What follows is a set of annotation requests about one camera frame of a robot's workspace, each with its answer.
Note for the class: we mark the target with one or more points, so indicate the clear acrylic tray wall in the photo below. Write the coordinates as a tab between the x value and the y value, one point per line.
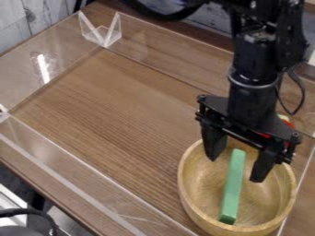
107	208

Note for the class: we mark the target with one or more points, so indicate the red plush strawberry toy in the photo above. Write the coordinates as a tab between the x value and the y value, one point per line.
287	123

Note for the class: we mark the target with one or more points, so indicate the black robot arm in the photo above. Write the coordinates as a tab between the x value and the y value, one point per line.
268	48

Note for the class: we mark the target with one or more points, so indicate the black device with screw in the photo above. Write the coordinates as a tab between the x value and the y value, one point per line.
36	227

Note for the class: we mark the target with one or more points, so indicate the wooden bowl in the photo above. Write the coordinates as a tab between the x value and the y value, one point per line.
265	202

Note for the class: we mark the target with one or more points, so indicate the clear acrylic corner bracket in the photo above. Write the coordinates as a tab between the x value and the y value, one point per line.
101	35

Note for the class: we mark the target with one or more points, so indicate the green rectangular block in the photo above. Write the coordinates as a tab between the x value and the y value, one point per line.
233	185

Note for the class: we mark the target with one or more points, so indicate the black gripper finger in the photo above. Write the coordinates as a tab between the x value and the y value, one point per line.
213	141
263	165

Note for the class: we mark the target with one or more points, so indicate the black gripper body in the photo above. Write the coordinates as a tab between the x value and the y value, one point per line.
237	113

